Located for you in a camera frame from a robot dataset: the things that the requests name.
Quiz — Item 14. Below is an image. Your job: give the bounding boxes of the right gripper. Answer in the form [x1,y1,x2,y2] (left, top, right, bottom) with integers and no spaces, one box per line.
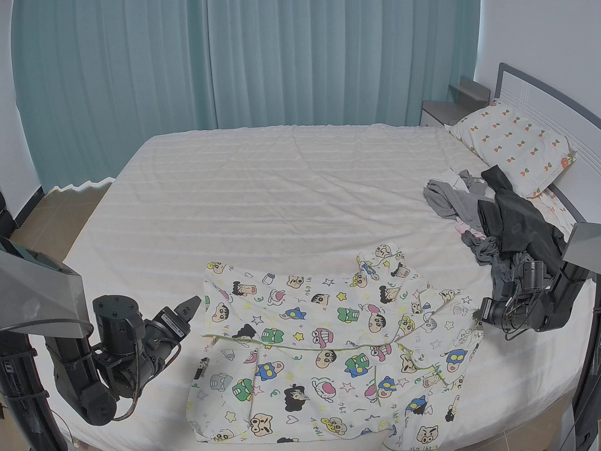
[478,296,515,328]

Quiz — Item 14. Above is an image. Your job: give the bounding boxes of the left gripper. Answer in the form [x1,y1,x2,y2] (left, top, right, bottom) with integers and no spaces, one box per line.
[141,296,203,370]

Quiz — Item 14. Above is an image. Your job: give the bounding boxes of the white printed pyjama top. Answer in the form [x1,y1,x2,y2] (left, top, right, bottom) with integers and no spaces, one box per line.
[186,240,484,451]

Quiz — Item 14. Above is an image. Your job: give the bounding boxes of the pile of clothes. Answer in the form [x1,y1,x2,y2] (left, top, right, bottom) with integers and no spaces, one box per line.
[424,165,566,295]

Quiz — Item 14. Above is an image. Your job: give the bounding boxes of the bed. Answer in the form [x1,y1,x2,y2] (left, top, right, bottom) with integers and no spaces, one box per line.
[47,62,601,451]

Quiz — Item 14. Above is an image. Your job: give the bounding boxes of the white printed pillow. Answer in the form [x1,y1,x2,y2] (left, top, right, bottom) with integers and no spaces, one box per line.
[444,100,577,199]

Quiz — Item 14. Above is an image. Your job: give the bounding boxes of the grey bedside table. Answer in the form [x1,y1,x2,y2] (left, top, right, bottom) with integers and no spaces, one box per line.
[420,75,491,128]

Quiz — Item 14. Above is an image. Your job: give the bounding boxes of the blue-green curtain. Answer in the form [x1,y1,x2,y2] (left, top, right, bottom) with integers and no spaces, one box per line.
[12,0,480,195]

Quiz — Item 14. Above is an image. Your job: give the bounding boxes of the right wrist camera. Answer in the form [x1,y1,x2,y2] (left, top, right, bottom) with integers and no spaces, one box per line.
[501,277,524,302]

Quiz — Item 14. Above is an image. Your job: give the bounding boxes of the black cable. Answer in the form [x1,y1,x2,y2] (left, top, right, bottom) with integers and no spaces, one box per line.
[114,339,183,421]

